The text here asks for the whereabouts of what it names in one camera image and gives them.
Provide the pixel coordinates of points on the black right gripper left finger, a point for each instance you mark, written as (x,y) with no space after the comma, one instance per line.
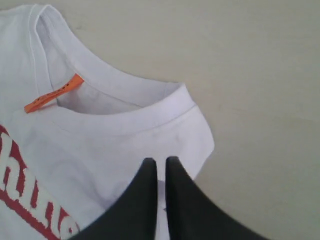
(134,215)

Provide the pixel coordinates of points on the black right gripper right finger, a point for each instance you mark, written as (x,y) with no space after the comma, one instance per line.
(191,215)

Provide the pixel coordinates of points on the white t-shirt red logo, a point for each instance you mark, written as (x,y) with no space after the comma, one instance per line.
(74,130)

